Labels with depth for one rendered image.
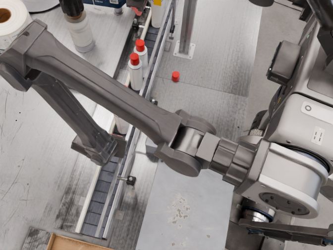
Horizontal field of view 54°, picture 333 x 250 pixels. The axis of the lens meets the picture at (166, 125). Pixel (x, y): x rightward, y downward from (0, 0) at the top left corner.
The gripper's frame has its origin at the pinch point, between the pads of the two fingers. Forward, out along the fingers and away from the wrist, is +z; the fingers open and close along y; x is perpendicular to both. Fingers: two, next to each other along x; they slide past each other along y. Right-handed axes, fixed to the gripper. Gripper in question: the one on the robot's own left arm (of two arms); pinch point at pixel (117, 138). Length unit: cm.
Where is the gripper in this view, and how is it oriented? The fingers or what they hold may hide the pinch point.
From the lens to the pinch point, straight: 120.2
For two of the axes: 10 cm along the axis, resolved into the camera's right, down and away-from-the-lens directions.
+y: -9.7, -2.3, 0.7
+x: -2.0, 9.4, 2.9
